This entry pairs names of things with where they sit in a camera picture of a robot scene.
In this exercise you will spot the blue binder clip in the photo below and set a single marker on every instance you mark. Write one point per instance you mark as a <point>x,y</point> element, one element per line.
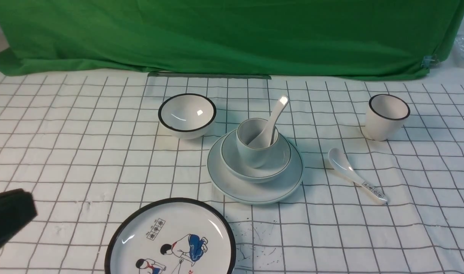
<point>430,61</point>

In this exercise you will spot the white checkered tablecloth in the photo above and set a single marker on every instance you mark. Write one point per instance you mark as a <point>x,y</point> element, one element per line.
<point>91,150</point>

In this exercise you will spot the green backdrop cloth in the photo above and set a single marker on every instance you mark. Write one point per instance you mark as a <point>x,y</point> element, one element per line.
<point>357,39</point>

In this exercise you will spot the black-rimmed white bowl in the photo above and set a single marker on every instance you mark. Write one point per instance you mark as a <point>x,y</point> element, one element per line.
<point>187,116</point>

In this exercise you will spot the green-rimmed white cup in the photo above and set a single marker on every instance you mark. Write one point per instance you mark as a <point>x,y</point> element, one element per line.
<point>255,155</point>

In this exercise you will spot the plain white ceramic spoon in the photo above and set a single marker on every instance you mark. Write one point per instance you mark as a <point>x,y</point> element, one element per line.
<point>266,137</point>

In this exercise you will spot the white spoon with lettering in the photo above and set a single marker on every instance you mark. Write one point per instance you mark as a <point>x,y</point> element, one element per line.
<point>341,164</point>

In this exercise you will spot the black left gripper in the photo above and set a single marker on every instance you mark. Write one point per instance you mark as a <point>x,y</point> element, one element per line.
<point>17,209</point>

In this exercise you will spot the green-rimmed white bowl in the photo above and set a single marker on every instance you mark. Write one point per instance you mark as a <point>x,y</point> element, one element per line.
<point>277,162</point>

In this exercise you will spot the black-rimmed illustrated plate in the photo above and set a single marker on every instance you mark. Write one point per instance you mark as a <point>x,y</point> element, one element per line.
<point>172,236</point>

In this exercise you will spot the black-rimmed white cup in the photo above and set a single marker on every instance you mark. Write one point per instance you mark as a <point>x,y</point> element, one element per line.
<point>385,115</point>

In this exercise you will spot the green-rimmed white plate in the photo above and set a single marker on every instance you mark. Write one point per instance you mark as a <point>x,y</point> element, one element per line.
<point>255,193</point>

